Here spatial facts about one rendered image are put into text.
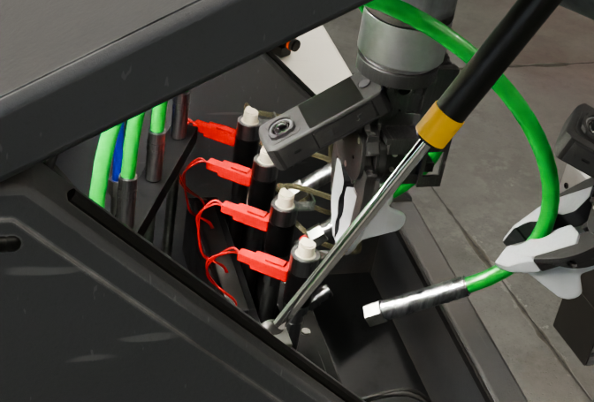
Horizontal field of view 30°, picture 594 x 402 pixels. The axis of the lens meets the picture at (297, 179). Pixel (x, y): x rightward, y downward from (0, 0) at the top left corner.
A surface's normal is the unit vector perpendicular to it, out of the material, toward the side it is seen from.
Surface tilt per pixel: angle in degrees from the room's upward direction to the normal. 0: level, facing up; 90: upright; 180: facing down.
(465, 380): 90
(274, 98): 90
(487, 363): 0
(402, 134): 0
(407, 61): 90
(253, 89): 90
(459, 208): 1
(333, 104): 33
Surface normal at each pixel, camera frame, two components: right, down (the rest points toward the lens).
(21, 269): 0.26, 0.57
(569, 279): -0.35, 0.64
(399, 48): -0.23, 0.51
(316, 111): -0.41, -0.69
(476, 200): 0.14, -0.82
